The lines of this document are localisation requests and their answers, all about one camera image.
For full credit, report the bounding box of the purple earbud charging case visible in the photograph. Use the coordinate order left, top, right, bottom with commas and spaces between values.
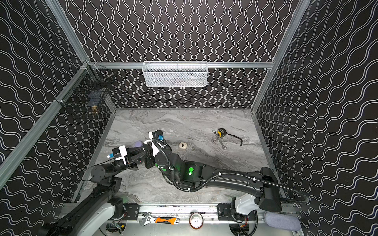
134, 141, 143, 148

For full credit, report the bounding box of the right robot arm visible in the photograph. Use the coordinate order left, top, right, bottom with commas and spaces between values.
152, 139, 310, 215

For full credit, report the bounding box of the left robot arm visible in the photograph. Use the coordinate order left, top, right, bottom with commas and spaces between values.
37, 144, 153, 236

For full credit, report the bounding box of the adjustable wrench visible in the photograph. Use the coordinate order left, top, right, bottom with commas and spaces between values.
140, 214, 156, 226

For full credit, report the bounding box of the silver combination wrench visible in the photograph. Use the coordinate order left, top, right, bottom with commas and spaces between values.
212, 130, 227, 150

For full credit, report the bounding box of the soda can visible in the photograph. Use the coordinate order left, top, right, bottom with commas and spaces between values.
189, 212, 204, 230

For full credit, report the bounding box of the yellow black tape measure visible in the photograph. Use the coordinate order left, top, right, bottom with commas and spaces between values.
216, 128, 243, 147

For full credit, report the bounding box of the grey cloth roll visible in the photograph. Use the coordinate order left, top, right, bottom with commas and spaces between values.
264, 212, 301, 232

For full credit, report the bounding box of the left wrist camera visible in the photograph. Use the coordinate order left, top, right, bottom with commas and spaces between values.
107, 145, 128, 165

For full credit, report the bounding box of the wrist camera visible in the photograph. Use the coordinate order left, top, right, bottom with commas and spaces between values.
149, 130, 168, 157
107, 145, 128, 165

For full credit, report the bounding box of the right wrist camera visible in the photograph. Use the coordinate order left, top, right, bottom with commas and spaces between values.
149, 130, 168, 157

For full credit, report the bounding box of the orange handled tool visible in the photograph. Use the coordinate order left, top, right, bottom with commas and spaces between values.
155, 217, 180, 225

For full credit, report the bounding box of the white wire mesh basket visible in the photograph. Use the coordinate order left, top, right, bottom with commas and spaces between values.
142, 61, 209, 87

